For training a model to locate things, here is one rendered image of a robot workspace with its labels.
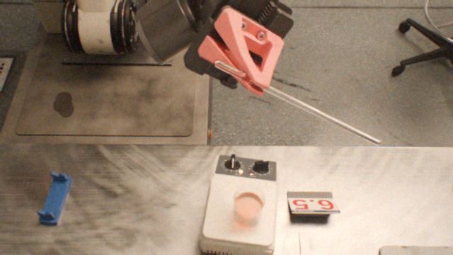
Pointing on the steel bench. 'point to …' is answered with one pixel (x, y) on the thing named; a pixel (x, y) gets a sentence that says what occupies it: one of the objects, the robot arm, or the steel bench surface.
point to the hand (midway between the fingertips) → (256, 83)
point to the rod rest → (55, 199)
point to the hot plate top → (221, 227)
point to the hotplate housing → (213, 246)
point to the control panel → (245, 168)
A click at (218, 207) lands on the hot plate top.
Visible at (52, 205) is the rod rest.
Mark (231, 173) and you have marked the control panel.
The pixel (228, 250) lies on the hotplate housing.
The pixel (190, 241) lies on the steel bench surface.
